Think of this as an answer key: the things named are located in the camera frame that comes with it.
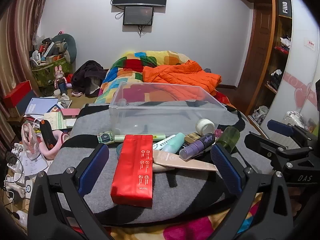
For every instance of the white sandals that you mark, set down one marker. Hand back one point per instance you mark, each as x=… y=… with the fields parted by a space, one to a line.
x=260 y=112

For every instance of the small black monitor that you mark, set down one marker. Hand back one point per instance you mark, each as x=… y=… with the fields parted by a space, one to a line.
x=138 y=15

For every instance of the grey-green neck pillow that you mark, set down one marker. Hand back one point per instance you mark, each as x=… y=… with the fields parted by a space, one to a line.
x=71 y=45

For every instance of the red box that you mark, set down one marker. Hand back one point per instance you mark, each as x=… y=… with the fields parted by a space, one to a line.
x=17 y=93

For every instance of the dark blue box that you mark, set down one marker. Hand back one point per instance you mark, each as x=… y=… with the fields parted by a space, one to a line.
x=27 y=103

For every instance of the teal tube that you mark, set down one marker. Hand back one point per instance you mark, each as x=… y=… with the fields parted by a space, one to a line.
x=172 y=142

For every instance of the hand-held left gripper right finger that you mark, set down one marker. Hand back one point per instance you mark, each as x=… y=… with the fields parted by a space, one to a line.
x=225 y=165

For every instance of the pink box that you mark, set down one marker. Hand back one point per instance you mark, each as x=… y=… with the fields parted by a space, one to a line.
x=71 y=112

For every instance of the pink transparent bag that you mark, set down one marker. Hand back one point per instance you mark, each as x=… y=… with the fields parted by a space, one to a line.
x=30 y=140

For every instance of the red packet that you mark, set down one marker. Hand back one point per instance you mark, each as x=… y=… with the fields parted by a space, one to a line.
x=132 y=172

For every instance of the light blue book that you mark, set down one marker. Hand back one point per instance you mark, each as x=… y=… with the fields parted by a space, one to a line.
x=40 y=106

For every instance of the black tool with orange mark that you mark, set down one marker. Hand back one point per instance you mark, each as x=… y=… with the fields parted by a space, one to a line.
x=47 y=135

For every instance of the black box with white letters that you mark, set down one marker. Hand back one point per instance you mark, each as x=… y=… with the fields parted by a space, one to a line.
x=285 y=7

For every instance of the beige tube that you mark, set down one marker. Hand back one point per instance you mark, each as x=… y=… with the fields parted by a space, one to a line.
x=180 y=162

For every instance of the dark green bottle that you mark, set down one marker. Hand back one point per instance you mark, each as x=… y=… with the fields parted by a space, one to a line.
x=230 y=137

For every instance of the purple spray bottle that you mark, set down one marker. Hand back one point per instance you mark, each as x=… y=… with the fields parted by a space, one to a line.
x=195 y=147

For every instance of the grey and black blanket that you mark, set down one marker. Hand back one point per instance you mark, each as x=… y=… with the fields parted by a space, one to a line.
x=190 y=187

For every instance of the light green tube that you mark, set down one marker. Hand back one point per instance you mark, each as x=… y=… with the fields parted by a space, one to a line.
x=119 y=138

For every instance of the pink bunny toy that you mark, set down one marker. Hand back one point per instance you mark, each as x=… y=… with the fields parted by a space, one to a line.
x=60 y=76

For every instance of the white papers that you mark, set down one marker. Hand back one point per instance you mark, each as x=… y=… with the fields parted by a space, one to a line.
x=35 y=165

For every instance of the clear plastic box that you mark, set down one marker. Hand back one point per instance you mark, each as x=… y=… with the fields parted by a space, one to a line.
x=162 y=115

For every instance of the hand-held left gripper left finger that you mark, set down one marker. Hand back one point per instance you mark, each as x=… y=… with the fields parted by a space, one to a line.
x=93 y=165

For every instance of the colourful patchwork blanket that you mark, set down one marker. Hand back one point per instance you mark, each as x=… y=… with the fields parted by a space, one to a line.
x=130 y=65

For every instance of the mirrored sliding door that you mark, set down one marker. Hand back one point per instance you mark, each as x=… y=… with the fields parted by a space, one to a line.
x=300 y=67

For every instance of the white tape roll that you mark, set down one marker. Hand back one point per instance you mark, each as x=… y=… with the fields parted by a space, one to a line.
x=203 y=126

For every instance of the wooden wardrobe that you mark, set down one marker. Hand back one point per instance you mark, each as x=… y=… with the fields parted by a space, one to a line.
x=262 y=30

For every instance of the green patterned packet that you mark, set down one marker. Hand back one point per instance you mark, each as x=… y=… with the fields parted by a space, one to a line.
x=105 y=137

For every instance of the green basket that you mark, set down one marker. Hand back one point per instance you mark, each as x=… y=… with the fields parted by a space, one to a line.
x=47 y=73

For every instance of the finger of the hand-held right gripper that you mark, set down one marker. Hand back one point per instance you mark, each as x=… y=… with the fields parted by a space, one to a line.
x=260 y=142
x=280 y=127

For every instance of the striped pink curtain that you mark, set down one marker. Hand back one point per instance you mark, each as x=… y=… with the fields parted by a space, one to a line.
x=22 y=30

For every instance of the orange puffer jacket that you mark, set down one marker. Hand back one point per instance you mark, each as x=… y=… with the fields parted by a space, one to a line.
x=175 y=73

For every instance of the green and white booklet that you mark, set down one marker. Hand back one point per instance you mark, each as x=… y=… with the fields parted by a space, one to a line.
x=55 y=121

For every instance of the white printed tube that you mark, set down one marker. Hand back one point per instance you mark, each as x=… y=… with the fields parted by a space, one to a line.
x=162 y=142

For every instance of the dark clothes pile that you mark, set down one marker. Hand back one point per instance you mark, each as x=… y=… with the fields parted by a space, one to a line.
x=87 y=73

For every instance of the pink curved massager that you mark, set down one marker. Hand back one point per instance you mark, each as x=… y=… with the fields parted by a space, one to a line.
x=53 y=152

